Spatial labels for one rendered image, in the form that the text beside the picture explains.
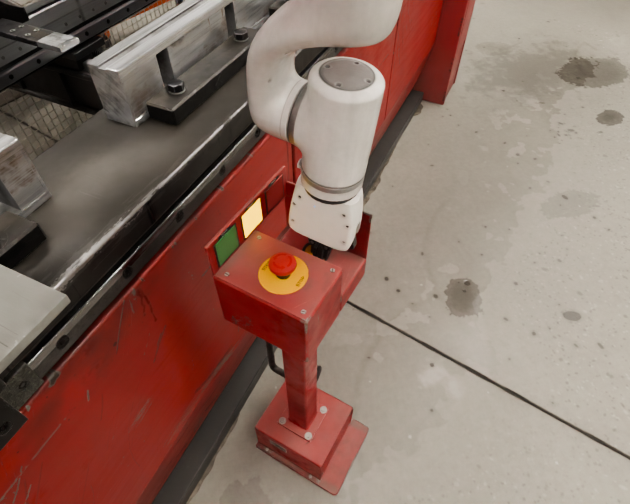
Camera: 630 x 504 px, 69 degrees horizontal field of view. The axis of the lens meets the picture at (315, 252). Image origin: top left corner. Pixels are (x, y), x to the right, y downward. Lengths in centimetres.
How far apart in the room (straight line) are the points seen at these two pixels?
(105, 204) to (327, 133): 32
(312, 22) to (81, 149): 46
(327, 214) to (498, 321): 110
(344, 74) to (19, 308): 37
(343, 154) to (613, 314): 143
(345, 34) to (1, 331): 37
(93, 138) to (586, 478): 140
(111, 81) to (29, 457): 52
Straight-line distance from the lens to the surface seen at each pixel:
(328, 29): 45
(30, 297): 44
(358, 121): 52
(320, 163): 56
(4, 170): 68
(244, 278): 67
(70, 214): 69
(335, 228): 65
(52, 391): 69
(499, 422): 149
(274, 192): 73
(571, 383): 163
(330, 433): 126
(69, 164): 77
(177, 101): 80
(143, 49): 81
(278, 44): 49
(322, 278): 66
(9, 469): 72
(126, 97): 78
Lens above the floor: 131
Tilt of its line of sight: 50 degrees down
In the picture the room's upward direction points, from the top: straight up
